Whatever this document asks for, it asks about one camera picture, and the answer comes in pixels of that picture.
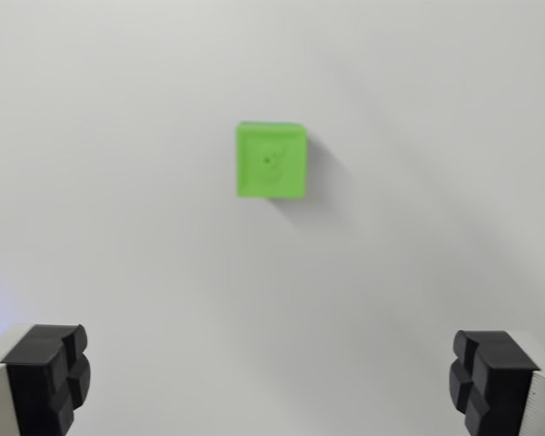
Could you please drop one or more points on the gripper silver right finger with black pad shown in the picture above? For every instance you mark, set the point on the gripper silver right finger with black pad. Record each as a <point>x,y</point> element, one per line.
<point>504,386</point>

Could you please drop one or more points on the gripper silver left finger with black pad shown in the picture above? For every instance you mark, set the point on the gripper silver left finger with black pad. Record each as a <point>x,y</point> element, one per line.
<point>36,386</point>

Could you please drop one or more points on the green toy cube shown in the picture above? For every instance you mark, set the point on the green toy cube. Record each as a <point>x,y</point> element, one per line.
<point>270,160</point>

